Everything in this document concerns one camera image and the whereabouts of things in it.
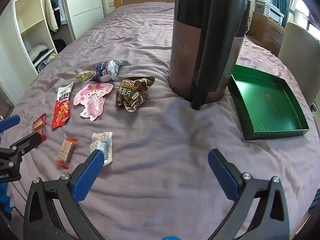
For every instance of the long red snack packet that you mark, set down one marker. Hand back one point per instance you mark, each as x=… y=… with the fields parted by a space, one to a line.
x=62 y=107

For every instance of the brown and black trash bin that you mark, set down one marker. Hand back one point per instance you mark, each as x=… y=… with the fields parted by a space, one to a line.
x=190 y=55

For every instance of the green shallow box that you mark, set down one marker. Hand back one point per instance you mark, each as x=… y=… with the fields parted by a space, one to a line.
x=265 y=100

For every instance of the white and black folded clothes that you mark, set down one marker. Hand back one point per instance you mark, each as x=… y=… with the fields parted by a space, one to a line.
x=37 y=51

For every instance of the white open wardrobe shelf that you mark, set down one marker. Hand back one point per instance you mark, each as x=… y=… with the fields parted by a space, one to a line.
x=25 y=27

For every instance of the blue white snack packet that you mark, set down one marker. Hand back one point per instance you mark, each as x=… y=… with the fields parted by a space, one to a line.
x=107 y=68

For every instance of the bed with purple sheet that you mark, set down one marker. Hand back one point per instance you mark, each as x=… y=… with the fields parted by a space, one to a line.
x=155 y=142

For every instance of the beige chair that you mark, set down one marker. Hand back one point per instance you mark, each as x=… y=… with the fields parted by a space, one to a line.
x=297 y=50

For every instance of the white printer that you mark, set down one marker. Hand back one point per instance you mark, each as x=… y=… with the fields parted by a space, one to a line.
x=271 y=12

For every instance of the black bag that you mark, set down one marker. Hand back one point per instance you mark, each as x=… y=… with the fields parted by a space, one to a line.
x=60 y=46

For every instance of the colourful folded clothes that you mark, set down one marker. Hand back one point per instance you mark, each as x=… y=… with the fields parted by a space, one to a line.
x=48 y=60

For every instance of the small white snack packet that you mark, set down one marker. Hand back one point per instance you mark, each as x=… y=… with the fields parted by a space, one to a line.
x=103 y=142

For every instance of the person's left hand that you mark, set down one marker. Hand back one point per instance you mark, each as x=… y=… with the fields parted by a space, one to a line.
x=4 y=196

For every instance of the hanging clothes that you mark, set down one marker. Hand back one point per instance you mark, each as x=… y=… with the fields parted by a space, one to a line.
x=51 y=7

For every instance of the brown wafer packet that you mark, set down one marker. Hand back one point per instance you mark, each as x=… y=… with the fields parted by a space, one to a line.
x=66 y=152

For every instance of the olive green candy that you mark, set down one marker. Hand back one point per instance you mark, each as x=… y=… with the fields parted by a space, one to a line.
x=84 y=76

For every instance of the pink cartoon snack packet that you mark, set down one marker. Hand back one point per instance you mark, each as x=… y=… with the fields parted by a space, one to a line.
x=92 y=97

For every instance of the wooden nightstand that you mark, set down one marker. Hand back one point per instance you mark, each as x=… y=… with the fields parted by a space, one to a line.
x=267 y=32

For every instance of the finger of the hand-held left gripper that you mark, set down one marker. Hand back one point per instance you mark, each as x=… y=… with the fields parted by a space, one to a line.
x=11 y=121
x=30 y=141

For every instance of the small dark red snack packet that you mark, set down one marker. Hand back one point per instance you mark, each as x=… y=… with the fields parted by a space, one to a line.
x=39 y=126

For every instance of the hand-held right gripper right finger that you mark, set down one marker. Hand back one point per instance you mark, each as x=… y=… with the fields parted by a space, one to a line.
x=222 y=175

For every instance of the brown oat snack packet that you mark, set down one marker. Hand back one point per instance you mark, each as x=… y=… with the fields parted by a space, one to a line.
x=131 y=95

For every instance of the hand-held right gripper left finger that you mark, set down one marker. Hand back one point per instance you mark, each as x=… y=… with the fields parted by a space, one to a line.
x=90 y=172

